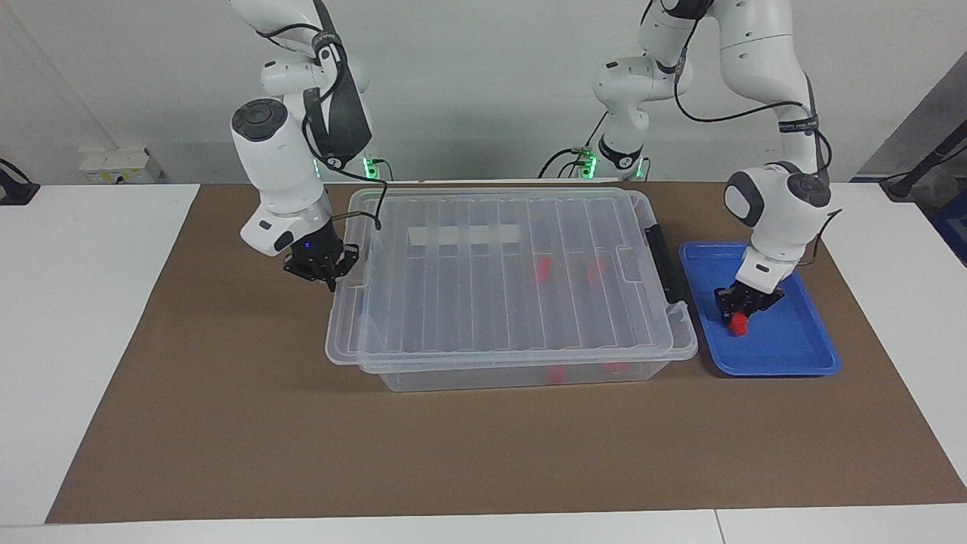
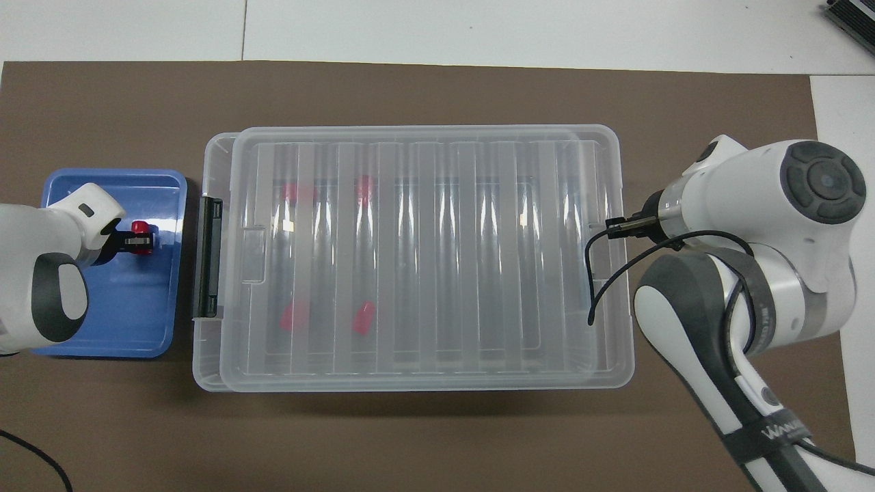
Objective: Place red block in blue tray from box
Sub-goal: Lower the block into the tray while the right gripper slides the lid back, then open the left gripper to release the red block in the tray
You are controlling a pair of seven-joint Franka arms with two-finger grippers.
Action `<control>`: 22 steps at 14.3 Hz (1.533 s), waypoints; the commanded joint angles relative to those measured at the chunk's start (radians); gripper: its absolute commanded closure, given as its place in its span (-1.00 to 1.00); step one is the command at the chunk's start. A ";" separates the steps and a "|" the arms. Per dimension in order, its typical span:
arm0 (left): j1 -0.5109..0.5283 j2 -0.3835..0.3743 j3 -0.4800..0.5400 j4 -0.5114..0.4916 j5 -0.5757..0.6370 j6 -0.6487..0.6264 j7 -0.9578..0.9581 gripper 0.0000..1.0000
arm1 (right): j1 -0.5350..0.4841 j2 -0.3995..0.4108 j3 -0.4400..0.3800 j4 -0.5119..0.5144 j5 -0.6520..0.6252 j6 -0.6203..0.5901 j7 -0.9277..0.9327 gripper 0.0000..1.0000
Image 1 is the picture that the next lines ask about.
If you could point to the white power strip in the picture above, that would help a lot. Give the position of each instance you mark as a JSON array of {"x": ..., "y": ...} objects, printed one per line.
[{"x": 117, "y": 165}]

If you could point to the blue crate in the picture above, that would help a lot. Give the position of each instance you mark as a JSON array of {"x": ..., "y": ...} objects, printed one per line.
[{"x": 953, "y": 227}]

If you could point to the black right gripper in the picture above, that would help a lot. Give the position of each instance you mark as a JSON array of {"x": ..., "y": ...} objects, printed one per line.
[{"x": 317, "y": 245}]

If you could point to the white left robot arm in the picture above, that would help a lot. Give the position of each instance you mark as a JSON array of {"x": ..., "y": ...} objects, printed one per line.
[{"x": 778, "y": 219}]

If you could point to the blue plastic tray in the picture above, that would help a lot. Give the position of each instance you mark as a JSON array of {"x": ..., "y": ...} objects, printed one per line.
[{"x": 793, "y": 340}]

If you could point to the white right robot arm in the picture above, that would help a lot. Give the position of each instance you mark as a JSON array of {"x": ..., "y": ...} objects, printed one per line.
[{"x": 276, "y": 166}]

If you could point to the black stand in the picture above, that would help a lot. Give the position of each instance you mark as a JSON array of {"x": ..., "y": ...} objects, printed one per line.
[{"x": 918, "y": 170}]

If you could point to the clear plastic box lid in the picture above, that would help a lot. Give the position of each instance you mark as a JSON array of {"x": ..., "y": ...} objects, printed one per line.
[{"x": 468, "y": 302}]

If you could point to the brown table mat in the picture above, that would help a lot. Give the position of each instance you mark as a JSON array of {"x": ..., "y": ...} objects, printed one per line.
[{"x": 227, "y": 438}]

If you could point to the red block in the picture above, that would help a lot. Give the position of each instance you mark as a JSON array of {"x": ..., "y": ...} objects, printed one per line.
[
  {"x": 739, "y": 325},
  {"x": 542, "y": 270},
  {"x": 595, "y": 270},
  {"x": 614, "y": 368},
  {"x": 557, "y": 372}
]

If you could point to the black table clamp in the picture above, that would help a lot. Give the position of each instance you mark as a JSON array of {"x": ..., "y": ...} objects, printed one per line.
[{"x": 15, "y": 189}]

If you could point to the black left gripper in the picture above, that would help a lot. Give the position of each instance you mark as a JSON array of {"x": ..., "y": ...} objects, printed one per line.
[{"x": 752, "y": 295}]

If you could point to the clear plastic storage box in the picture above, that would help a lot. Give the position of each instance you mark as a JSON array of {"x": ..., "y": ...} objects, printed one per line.
[{"x": 468, "y": 378}]

